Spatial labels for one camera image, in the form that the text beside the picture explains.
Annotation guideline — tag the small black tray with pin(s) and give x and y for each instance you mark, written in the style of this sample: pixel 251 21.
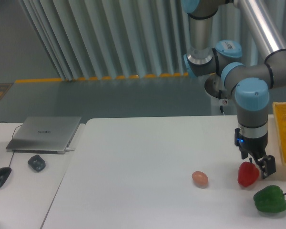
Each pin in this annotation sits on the small black tray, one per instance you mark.
pixel 37 163

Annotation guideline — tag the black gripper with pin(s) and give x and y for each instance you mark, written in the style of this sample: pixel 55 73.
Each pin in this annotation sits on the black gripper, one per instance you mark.
pixel 256 148

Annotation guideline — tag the green bell pepper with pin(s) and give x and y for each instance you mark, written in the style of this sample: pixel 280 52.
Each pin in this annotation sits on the green bell pepper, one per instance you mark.
pixel 271 199

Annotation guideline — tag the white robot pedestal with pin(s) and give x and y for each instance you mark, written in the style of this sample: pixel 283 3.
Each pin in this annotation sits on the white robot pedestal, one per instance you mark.
pixel 221 102

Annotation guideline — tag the silver laptop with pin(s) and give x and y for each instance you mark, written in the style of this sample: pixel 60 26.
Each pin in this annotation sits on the silver laptop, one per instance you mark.
pixel 44 134

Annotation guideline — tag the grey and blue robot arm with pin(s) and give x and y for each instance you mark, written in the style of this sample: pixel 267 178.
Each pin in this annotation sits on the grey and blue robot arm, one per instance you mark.
pixel 248 87

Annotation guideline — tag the brown egg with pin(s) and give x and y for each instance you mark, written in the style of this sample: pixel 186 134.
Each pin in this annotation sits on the brown egg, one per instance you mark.
pixel 200 179

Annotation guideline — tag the black computer mouse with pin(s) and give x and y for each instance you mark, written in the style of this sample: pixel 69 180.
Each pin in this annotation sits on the black computer mouse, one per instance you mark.
pixel 4 175

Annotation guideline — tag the red bell pepper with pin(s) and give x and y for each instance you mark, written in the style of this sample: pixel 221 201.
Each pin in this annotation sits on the red bell pepper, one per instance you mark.
pixel 248 173

